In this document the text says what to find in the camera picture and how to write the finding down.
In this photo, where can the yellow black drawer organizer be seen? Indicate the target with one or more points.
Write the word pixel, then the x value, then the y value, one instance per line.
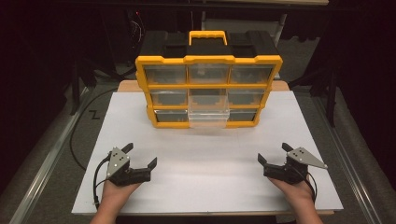
pixel 208 59

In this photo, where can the clear plastic drawer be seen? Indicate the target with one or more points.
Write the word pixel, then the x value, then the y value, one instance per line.
pixel 208 116

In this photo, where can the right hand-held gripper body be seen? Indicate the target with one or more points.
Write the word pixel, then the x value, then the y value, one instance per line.
pixel 294 168

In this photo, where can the black metal stand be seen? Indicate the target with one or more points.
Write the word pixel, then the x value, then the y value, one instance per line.
pixel 332 93
pixel 75 84

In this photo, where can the set of closed clear drawers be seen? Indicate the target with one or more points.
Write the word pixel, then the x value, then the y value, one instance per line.
pixel 165 74

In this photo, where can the person's right hand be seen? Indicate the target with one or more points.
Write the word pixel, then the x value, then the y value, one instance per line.
pixel 297 193

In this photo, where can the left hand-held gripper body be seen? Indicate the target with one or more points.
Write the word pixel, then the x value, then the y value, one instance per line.
pixel 117 161

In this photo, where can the person's left hand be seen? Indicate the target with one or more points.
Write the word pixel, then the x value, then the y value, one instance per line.
pixel 115 194

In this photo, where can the aluminium floor rail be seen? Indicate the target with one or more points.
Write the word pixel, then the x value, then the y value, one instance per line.
pixel 46 161
pixel 348 161

